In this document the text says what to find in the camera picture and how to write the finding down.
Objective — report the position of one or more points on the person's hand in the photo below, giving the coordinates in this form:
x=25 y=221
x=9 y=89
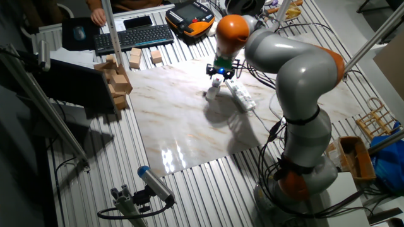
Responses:
x=98 y=17

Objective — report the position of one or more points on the large black spool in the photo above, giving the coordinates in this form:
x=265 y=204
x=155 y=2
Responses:
x=244 y=7

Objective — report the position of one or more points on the wooden rack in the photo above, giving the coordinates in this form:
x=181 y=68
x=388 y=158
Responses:
x=375 y=123

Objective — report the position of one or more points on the thin aluminium post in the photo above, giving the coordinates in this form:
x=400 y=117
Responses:
x=112 y=31

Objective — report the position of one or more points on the person's torso brown sweater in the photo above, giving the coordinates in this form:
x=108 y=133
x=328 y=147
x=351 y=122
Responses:
x=135 y=3

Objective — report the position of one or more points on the white paper sheet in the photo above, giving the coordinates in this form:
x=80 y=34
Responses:
x=115 y=26

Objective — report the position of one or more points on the black camera clamp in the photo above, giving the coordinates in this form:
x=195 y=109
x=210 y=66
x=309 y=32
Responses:
x=141 y=198

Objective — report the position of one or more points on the marble pattern mat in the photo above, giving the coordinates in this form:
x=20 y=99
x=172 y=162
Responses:
x=176 y=119

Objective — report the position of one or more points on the short aluminium profile stub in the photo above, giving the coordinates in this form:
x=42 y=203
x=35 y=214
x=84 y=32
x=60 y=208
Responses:
x=126 y=206

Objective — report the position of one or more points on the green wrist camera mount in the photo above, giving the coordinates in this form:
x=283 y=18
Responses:
x=222 y=62

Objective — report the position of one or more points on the black mouse pad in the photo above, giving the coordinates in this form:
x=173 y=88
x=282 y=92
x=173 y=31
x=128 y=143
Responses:
x=69 y=42

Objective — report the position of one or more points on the brown tray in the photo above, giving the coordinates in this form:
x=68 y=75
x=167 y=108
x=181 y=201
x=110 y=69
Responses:
x=356 y=157

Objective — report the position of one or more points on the brown cardboard sheet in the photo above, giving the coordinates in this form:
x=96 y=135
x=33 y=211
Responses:
x=391 y=66

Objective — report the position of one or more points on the aluminium frame bar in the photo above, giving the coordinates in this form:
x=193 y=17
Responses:
x=386 y=142
x=378 y=31

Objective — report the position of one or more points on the orange black teach pendant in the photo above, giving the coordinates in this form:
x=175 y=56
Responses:
x=189 y=15

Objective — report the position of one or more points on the grey camera with blue cap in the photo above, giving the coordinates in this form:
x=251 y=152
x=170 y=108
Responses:
x=156 y=184

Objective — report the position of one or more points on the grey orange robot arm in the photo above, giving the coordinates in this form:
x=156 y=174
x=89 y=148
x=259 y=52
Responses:
x=303 y=72

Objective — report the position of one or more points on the black monitor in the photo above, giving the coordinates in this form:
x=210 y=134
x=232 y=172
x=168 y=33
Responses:
x=75 y=83

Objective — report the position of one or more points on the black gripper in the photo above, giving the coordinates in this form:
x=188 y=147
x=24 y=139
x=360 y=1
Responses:
x=222 y=71

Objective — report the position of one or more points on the long aluminium frame beam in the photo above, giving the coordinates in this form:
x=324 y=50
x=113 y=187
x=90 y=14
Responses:
x=41 y=104

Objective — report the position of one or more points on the aluminium post with base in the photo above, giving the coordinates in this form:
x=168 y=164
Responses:
x=282 y=14

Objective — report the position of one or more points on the white power strip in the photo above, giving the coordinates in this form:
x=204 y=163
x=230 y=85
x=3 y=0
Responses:
x=242 y=94

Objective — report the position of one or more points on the black smartphone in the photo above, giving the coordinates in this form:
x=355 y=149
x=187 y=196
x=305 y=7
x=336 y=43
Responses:
x=138 y=22

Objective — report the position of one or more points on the tan wooden block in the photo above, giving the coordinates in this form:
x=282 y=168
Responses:
x=109 y=74
x=120 y=82
x=114 y=92
x=111 y=59
x=134 y=62
x=120 y=102
x=156 y=56
x=102 y=66
x=136 y=51

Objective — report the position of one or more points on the blue computer mouse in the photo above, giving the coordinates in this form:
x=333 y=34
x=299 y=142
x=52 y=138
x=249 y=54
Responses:
x=79 y=33

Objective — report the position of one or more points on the blue bag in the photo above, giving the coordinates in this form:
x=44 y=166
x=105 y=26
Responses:
x=389 y=167

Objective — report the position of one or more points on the yellow toy food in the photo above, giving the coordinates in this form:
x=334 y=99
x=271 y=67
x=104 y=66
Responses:
x=293 y=11

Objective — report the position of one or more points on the forearm in brown sleeve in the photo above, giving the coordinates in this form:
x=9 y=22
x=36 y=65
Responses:
x=94 y=3

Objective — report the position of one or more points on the black keyboard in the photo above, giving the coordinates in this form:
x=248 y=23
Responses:
x=135 y=38

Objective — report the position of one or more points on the grey camera on frame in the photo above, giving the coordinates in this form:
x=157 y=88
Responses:
x=44 y=55

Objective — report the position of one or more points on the small white plug adapter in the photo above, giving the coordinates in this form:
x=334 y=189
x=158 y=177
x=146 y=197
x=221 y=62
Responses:
x=213 y=91

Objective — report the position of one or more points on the white paper stack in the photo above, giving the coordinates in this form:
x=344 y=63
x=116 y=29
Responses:
x=72 y=56

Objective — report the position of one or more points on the white round toy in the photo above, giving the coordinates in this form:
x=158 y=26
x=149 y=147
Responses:
x=212 y=30

